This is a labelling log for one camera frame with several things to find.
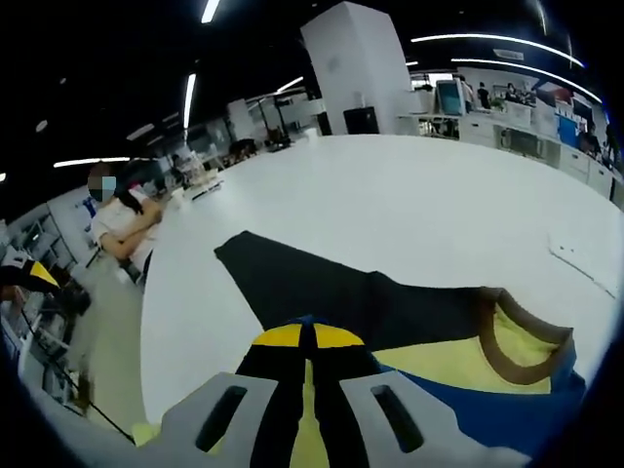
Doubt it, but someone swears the yellow blue grey garment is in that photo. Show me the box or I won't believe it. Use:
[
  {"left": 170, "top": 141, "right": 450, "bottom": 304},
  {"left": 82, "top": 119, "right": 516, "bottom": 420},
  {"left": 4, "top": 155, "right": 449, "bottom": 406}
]
[{"left": 131, "top": 230, "right": 589, "bottom": 468}]

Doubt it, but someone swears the black metal frame rack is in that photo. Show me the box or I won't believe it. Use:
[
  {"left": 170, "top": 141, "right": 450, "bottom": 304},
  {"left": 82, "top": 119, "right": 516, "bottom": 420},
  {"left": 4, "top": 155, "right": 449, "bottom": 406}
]
[{"left": 257, "top": 95, "right": 326, "bottom": 147}]

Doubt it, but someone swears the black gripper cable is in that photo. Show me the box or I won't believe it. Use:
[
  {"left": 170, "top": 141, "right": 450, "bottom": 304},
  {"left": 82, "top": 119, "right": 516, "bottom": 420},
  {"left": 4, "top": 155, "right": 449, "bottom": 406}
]
[{"left": 17, "top": 304, "right": 137, "bottom": 446}]

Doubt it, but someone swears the black cabinet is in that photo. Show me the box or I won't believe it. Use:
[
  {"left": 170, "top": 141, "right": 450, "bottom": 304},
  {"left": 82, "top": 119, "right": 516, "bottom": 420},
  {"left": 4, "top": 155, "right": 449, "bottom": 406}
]
[{"left": 342, "top": 106, "right": 380, "bottom": 136}]

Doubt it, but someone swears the white square pillar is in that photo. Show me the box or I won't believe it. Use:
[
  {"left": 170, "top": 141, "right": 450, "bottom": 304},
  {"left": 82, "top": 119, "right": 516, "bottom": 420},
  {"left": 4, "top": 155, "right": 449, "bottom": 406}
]
[{"left": 299, "top": 0, "right": 413, "bottom": 137}]

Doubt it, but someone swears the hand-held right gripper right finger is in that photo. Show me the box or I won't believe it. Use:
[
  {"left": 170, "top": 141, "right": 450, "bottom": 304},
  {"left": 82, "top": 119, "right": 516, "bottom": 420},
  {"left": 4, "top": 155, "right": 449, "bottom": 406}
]
[{"left": 309, "top": 324, "right": 532, "bottom": 468}]

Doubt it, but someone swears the light blue screen box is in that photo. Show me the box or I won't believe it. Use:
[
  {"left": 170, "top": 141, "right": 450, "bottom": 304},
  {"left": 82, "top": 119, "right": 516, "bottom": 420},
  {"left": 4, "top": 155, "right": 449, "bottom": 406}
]
[{"left": 435, "top": 79, "right": 464, "bottom": 116}]

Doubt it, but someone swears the row of white cabinets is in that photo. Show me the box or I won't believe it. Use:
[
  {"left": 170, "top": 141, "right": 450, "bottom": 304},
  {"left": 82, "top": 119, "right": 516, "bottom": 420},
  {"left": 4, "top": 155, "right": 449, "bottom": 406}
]
[{"left": 397, "top": 104, "right": 624, "bottom": 196}]

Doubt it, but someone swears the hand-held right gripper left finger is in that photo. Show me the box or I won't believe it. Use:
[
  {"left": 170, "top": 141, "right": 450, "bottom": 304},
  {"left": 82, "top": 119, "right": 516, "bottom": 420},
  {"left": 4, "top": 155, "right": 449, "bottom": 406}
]
[{"left": 101, "top": 323, "right": 309, "bottom": 468}]

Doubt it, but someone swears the blue crate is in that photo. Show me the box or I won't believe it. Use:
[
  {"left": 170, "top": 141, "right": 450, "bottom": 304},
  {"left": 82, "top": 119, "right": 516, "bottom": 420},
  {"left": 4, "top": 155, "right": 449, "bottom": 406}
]
[{"left": 558, "top": 116, "right": 581, "bottom": 145}]

